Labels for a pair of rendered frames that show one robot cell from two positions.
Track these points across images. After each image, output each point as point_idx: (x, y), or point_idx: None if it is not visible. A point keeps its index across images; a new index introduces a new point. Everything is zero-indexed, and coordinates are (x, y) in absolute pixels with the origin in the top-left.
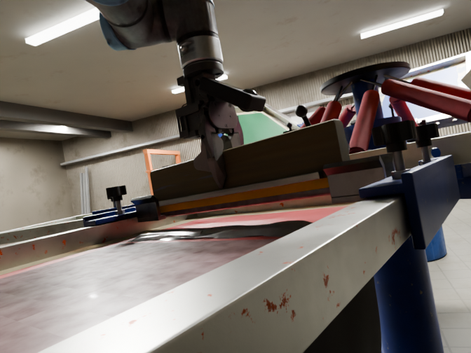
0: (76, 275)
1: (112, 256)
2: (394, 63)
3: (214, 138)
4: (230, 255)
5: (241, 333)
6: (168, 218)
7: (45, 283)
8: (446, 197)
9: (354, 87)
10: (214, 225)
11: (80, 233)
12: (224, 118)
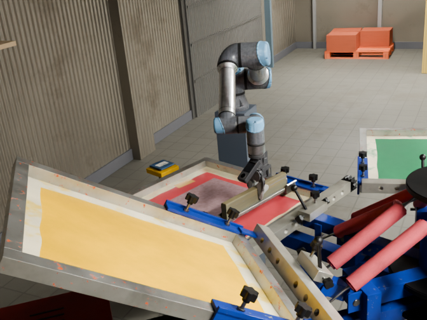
0: (215, 195)
1: (233, 195)
2: (412, 193)
3: (248, 181)
4: None
5: None
6: (300, 192)
7: (213, 193)
8: None
9: None
10: (263, 207)
11: (265, 179)
12: (253, 176)
